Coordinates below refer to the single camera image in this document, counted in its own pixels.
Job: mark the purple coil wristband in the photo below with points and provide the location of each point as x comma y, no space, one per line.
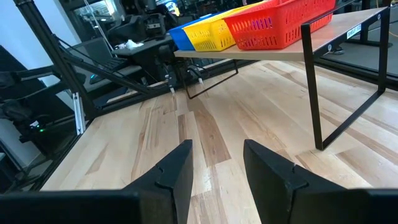
261,23

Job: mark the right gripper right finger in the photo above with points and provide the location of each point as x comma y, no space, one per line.
280,199

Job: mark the black controller box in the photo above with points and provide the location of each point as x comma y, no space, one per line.
37,137

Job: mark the blue plastic basket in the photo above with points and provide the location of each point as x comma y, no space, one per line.
182,37

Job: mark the wooden shelf riser black legs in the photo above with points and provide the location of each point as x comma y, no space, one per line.
280,53

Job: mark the yellow plastic basket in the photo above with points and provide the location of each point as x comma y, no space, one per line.
211,35

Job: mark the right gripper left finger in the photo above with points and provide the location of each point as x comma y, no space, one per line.
168,199

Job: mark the red plastic basket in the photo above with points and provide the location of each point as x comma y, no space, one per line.
280,21

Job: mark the black side table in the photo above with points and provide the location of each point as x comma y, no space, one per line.
146,46

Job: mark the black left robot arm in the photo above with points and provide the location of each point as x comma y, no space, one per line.
155,28

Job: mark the white crumpled tissue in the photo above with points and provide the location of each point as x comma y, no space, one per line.
129,45

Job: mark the silver metal bracket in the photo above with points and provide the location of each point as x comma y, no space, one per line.
79,113

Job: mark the person's shoe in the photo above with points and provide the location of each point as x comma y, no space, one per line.
337,50

